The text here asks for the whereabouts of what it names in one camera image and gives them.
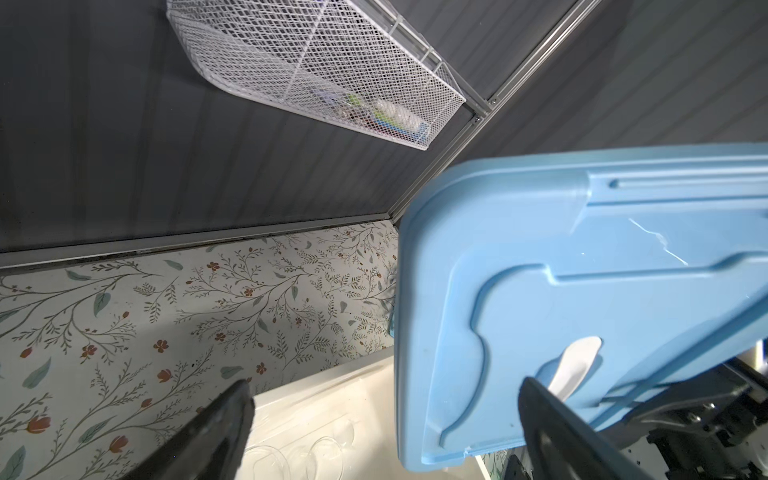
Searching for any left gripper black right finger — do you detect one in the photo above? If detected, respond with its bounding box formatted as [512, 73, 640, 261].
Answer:
[518, 377, 649, 480]

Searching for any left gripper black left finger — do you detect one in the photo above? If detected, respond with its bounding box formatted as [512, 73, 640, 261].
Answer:
[124, 380, 255, 480]

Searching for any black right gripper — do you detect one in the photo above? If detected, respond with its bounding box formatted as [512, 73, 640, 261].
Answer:
[602, 359, 767, 479]

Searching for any clear glass flask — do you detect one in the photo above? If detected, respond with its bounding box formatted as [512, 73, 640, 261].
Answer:
[304, 435, 354, 480]

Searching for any white plastic storage bin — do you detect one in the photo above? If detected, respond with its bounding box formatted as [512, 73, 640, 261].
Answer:
[236, 346, 481, 480]

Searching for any blue plastic box lid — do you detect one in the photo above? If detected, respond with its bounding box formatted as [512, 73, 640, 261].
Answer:
[393, 143, 767, 472]

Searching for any clear glass petri dish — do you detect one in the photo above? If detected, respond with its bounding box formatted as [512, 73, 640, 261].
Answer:
[242, 445, 291, 480]

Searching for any white wire mesh basket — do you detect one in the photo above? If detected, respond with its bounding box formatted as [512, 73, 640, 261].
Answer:
[166, 0, 466, 150]

